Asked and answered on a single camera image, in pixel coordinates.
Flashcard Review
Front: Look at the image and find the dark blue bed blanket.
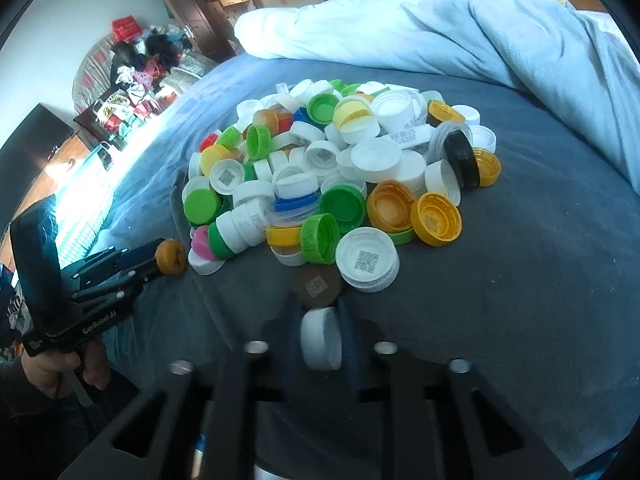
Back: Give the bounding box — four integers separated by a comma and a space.
100, 52, 640, 473

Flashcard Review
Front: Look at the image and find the black flat television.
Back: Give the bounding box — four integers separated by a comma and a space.
0, 102, 76, 213

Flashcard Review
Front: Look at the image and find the white bottle cap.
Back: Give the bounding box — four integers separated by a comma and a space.
300, 307, 344, 372

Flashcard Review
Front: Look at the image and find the person's left forearm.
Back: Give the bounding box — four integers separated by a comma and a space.
0, 360, 101, 480

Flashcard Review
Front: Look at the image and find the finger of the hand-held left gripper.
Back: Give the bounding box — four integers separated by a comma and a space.
62, 239, 166, 286
72, 262, 163, 306

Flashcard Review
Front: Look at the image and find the turquoise plastic basket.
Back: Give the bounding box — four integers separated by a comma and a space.
55, 147, 126, 267

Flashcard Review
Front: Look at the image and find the dark wooden door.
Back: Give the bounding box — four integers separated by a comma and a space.
141, 0, 236, 63

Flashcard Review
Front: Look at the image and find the clutter heap of bags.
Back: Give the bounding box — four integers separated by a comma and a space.
75, 25, 217, 137

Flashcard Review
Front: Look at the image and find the light blue duvet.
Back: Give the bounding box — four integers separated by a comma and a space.
234, 0, 640, 191

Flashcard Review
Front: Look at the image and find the orange bottle cap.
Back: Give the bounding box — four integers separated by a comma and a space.
155, 240, 189, 276

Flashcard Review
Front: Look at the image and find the round floral board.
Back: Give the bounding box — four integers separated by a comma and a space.
72, 35, 119, 116

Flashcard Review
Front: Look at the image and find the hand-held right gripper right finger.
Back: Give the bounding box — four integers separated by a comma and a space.
337, 297, 576, 480

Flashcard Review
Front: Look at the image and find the wooden drawer dresser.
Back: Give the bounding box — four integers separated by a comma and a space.
40, 132, 97, 197

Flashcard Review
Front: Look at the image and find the red paper bag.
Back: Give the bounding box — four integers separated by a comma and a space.
111, 17, 141, 44

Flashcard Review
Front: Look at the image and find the person's left hand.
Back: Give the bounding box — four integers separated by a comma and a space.
22, 342, 111, 398

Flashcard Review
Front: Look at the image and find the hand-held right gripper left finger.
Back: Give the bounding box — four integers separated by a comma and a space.
57, 294, 304, 480

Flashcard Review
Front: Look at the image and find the pile of plastic bottle caps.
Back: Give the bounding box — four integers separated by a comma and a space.
181, 79, 502, 308

